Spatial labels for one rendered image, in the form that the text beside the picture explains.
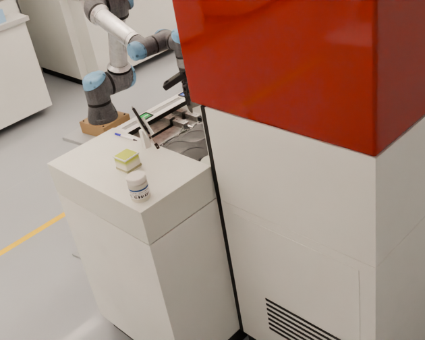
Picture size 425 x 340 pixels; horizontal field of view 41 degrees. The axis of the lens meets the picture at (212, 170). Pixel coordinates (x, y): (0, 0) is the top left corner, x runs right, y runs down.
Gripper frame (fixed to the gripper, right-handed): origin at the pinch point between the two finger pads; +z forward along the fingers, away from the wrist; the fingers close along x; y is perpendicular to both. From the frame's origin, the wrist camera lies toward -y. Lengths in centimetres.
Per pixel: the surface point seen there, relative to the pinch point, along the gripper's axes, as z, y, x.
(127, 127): 7.1, -30.2, 5.2
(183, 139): 12.7, -5.0, -2.6
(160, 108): 7.1, -16.6, 20.0
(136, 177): -3, -15, -55
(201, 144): 12.8, 3.3, -8.5
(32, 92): 76, -167, 234
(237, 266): 53, 14, -42
